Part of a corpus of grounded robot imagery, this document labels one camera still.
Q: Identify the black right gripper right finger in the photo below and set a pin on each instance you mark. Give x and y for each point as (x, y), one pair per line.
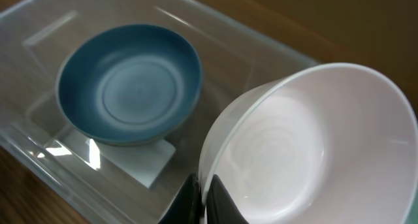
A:
(220, 207)

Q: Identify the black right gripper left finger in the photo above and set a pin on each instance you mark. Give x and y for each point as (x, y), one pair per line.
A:
(186, 207)

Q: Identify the pink small bowl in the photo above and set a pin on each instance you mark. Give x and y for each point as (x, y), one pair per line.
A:
(334, 143)

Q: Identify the dark blue bowl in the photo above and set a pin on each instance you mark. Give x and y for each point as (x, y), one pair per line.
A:
(131, 84)

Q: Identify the light blue small bowl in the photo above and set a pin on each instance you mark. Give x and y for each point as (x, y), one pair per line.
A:
(413, 214)

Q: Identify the white label in bin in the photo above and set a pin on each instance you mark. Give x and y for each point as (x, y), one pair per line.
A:
(144, 163)

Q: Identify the clear plastic storage bin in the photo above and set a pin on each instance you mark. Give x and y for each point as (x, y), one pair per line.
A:
(112, 178)

